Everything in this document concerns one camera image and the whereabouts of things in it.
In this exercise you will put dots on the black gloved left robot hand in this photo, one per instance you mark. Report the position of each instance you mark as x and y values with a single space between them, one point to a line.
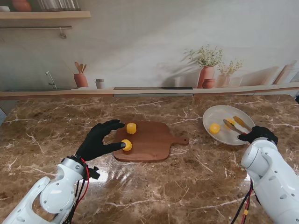
93 143

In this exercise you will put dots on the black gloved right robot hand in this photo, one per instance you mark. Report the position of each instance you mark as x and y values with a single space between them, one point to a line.
261 133

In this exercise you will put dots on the yellow corn chunk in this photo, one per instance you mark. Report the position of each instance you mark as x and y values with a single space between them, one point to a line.
231 121
128 145
214 128
131 128

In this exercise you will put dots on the dark wooden cutting board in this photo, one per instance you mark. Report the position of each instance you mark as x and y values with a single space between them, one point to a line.
149 144

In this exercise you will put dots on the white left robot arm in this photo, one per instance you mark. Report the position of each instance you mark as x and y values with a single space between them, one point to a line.
56 198

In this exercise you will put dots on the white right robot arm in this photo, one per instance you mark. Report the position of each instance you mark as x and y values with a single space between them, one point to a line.
268 168

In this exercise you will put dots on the beige round plate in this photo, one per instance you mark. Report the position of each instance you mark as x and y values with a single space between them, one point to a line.
229 137

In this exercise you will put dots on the wooden counter ledge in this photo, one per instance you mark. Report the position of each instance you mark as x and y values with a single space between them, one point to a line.
70 93

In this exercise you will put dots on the leaning wooden boards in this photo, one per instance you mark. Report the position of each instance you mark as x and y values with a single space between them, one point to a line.
283 74

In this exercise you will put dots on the terracotta holder with wooden utensils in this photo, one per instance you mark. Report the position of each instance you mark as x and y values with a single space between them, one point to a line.
80 80

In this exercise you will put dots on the chrome faucet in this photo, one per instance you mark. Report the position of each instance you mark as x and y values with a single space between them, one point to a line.
51 81

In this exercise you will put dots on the row of glass jars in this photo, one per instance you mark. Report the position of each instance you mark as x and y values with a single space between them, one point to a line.
58 5

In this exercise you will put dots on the round terracotta pot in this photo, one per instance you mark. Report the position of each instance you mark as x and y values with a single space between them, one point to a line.
21 5

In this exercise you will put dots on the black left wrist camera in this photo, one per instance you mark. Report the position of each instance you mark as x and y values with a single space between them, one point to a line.
94 173

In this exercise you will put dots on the metal wall rail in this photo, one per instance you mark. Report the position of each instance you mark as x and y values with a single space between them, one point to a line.
35 27

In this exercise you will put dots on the light wooden wall shelf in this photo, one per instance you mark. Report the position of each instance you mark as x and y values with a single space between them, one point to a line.
46 15

